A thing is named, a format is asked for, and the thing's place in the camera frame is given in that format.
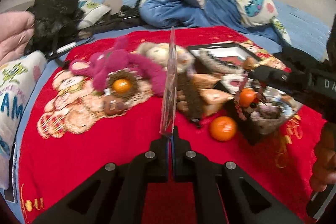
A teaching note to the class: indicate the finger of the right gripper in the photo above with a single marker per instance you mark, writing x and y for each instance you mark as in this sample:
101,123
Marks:
288,82

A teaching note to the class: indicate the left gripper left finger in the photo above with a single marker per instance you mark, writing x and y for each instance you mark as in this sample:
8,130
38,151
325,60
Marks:
114,193

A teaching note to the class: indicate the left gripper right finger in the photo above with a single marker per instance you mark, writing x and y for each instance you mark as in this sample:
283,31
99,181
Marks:
224,193

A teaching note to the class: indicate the brown capybara toy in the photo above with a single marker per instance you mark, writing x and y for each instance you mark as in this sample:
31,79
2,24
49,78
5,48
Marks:
113,105

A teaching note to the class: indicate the brown fuzzy hair clip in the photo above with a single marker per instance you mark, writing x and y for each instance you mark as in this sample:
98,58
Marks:
189,102

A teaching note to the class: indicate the black card packet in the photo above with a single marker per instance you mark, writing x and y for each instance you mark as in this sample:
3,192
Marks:
169,99

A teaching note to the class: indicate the brown crochet scrunchie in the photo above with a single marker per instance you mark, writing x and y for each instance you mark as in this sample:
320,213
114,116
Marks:
123,74

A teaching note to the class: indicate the person's hand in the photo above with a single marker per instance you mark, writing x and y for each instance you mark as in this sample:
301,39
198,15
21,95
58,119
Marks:
323,170

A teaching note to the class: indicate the black clothing pile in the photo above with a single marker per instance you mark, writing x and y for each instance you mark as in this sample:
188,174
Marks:
299,60

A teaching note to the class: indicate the tangerine in box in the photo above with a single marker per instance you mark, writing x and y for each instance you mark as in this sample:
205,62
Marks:
247,96

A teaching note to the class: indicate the black cardboard box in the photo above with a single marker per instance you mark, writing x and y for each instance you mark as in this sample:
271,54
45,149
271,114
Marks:
271,107

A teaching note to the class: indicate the tangerine beside box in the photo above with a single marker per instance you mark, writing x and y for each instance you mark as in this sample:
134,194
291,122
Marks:
223,128

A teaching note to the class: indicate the white black hair claw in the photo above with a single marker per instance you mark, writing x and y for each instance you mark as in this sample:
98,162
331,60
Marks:
218,66

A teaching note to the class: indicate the gold snack packet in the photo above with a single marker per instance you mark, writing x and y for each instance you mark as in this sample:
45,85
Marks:
214,100
204,81

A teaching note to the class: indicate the red plush blanket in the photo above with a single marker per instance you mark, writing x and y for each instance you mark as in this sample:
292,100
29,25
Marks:
50,168

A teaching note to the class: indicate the smartphone in case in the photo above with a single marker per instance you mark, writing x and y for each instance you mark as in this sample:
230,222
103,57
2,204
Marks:
11,193

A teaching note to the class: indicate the tangerine inside scrunchie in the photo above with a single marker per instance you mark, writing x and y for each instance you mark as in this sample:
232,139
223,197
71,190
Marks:
121,86

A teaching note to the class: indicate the cream plush rabbit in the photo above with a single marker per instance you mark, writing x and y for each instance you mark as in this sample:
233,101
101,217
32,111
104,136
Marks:
159,53

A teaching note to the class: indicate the blue cartoon duvet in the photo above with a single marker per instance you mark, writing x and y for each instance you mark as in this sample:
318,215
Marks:
257,17

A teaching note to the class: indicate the magenta plush bunny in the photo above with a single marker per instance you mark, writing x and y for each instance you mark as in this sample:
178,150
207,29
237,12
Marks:
101,64

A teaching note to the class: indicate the white monsters pillow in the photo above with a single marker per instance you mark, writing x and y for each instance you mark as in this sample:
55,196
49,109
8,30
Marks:
18,80

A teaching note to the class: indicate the black puffer jacket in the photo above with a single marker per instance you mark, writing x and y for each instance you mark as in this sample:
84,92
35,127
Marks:
55,24

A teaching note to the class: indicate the small monsters pillow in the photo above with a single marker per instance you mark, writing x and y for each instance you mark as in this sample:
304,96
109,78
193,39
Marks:
93,10

